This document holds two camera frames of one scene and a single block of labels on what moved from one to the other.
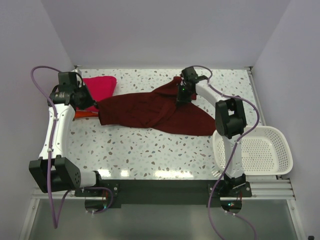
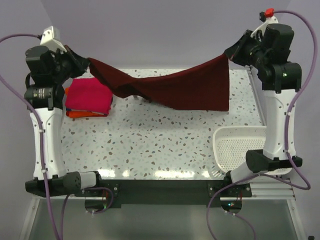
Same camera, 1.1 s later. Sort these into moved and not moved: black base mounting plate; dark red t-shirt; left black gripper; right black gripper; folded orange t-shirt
Moved: dark red t-shirt; left black gripper; right black gripper
Not moved: folded orange t-shirt; black base mounting plate
